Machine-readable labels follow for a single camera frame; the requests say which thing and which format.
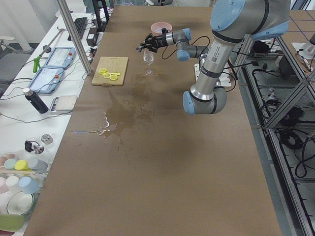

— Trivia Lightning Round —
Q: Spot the clear wine glass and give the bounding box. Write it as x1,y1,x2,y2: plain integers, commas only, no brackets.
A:
143,49,154,75

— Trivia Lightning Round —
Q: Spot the pink bowl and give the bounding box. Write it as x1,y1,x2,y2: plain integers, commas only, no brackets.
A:
151,22,172,36

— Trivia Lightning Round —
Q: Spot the green grabber tool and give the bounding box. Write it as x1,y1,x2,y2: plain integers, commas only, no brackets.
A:
32,56,41,73

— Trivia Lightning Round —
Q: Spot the middle lemon slice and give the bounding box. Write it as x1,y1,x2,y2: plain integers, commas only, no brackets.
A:
103,72,111,78

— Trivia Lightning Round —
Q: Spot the far lemon slice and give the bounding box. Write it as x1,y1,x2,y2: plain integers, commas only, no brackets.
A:
98,68,107,75

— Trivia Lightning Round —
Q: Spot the upper teach pendant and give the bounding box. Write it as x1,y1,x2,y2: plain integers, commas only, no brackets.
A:
44,47,76,69

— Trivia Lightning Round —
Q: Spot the teach pendant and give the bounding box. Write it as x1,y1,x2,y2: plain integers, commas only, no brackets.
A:
28,67,64,95
44,47,76,69

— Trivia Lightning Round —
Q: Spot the light blue cup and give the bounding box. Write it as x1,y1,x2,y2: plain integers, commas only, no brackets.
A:
18,176,40,194

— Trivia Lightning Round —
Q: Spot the wooden cutting board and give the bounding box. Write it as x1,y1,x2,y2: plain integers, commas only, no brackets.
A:
92,57,128,86

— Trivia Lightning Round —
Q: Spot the yellow cup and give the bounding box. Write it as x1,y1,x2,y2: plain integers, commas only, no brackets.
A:
14,160,30,171

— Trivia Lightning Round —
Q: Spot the black keyboard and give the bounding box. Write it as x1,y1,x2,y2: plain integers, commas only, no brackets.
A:
74,17,88,39

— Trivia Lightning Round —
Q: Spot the white kitchen scale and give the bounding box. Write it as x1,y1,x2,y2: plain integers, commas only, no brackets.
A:
49,95,77,114

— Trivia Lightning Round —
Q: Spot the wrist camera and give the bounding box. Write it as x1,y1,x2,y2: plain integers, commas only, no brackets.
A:
161,28,171,34

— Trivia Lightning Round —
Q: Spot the pile of clear ice cubes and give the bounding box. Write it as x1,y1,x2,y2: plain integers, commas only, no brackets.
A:
154,27,163,34

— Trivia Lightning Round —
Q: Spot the lemon slice near handle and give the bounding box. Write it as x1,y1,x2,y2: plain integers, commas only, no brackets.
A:
109,75,118,81

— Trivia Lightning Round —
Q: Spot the lower teach pendant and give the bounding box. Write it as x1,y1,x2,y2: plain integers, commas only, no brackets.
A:
28,67,64,95

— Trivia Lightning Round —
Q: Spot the black water bottle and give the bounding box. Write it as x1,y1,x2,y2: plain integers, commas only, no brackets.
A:
23,88,49,114

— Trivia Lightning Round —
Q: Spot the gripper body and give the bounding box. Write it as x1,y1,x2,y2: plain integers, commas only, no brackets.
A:
140,33,168,53

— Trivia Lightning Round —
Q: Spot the white plate green rim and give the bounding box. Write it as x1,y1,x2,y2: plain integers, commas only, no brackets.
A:
6,191,34,215

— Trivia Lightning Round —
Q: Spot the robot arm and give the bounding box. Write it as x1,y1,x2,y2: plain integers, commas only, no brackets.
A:
136,0,291,115

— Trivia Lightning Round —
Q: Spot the aluminium frame post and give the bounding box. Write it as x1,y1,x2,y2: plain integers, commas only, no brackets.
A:
57,0,92,75

